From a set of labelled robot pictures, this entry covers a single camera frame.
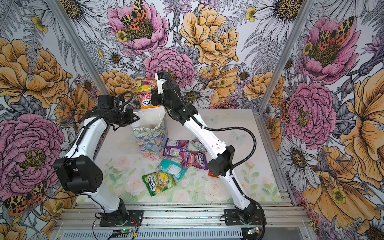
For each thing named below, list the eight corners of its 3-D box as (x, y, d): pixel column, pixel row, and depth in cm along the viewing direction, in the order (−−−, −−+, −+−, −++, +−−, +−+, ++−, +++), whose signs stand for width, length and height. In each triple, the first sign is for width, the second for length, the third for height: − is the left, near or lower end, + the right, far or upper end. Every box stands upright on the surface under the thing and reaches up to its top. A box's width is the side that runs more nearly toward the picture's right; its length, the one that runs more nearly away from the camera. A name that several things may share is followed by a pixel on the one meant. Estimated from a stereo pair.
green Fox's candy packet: (148, 198, 82) (147, 196, 79) (143, 178, 89) (141, 176, 86) (176, 184, 86) (175, 183, 84) (169, 167, 93) (168, 164, 91)
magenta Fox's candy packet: (179, 170, 92) (178, 166, 88) (180, 154, 99) (180, 150, 95) (207, 170, 92) (208, 166, 88) (206, 154, 99) (207, 150, 95)
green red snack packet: (202, 155, 99) (202, 152, 96) (191, 142, 105) (191, 139, 102) (207, 152, 100) (208, 149, 98) (196, 139, 107) (196, 136, 104)
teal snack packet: (157, 168, 91) (156, 166, 89) (166, 157, 96) (165, 155, 93) (179, 181, 86) (179, 179, 84) (187, 168, 91) (187, 166, 89)
